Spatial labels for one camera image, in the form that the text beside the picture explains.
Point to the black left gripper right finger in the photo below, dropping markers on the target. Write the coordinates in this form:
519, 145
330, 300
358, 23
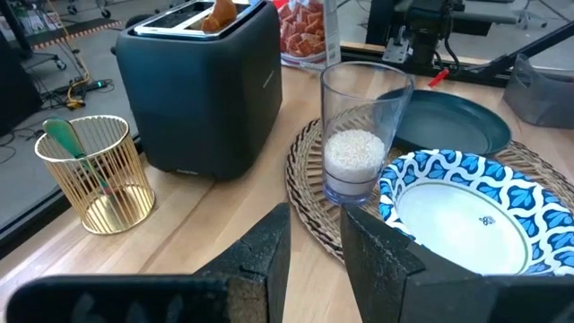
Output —
385, 278

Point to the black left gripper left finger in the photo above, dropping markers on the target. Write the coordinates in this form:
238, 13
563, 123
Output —
264, 269

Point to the blue white patterned paper bowl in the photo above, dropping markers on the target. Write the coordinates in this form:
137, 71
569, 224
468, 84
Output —
471, 224

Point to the clear glass with white rice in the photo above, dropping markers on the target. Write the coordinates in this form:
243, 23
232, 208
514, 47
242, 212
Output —
354, 161

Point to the dark teal plate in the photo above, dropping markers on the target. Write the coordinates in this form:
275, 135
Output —
453, 123

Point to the grey plastic bin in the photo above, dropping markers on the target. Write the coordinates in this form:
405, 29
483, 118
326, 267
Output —
538, 98

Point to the red white cereal box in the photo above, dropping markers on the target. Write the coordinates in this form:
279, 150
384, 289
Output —
305, 31

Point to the brown bagel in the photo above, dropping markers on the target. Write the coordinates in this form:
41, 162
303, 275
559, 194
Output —
220, 15

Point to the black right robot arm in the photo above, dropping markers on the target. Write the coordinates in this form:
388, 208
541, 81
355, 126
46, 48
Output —
421, 27

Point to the round woven straw placemat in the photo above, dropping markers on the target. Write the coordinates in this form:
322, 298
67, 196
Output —
309, 188

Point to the black two-slot toaster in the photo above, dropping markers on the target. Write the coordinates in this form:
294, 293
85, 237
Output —
202, 103

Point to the red clip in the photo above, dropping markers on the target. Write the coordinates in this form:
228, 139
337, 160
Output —
438, 78

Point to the black power strip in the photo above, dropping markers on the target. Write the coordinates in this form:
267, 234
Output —
92, 85

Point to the black mat with striped edge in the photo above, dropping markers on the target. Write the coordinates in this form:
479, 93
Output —
76, 33

